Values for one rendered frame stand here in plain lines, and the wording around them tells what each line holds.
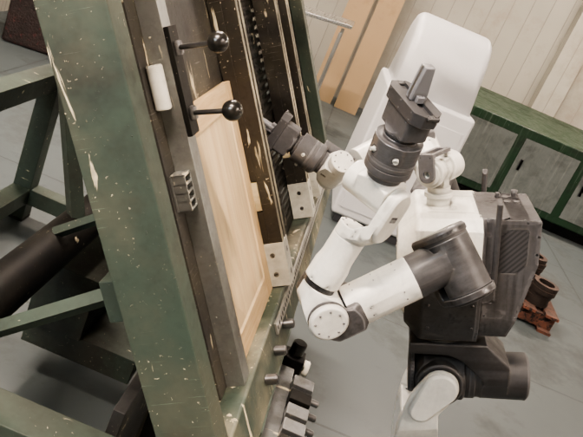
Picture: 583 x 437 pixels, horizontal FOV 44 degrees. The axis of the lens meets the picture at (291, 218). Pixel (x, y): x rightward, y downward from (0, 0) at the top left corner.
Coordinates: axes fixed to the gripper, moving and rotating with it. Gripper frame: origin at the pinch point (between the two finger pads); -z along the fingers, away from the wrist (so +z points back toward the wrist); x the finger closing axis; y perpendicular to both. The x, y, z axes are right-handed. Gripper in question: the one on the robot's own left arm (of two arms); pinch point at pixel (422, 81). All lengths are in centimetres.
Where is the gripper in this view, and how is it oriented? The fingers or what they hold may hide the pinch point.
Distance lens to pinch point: 123.4
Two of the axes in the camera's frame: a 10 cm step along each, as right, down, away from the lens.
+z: -2.5, 7.7, 5.9
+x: -3.3, -6.4, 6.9
